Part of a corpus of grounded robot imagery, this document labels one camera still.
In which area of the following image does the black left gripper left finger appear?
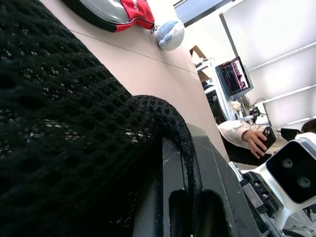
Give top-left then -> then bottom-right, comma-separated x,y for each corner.
132,136 -> 191,237

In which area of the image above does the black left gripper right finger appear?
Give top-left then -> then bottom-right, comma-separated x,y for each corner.
185,122 -> 260,237

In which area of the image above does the black smartphone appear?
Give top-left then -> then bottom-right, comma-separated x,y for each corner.
256,126 -> 277,157

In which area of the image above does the black mesh drawstring pouch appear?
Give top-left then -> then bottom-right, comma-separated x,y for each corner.
0,0 -> 199,237

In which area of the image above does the bystander's bare hand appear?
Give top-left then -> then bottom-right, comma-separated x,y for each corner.
242,129 -> 269,159

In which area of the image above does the bystander's dark haired head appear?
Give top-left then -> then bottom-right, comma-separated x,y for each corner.
300,118 -> 316,136

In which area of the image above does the computer monitor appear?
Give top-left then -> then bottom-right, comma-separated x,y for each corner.
214,56 -> 254,101

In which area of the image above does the brown cardboard box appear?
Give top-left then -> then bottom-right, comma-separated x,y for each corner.
189,45 -> 214,84

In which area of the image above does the blue and white plush ball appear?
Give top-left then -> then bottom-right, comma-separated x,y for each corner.
155,20 -> 186,52

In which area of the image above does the red and grey zip case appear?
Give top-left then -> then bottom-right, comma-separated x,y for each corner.
61,0 -> 157,34

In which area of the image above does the white robot camera head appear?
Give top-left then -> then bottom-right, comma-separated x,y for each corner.
240,132 -> 316,233

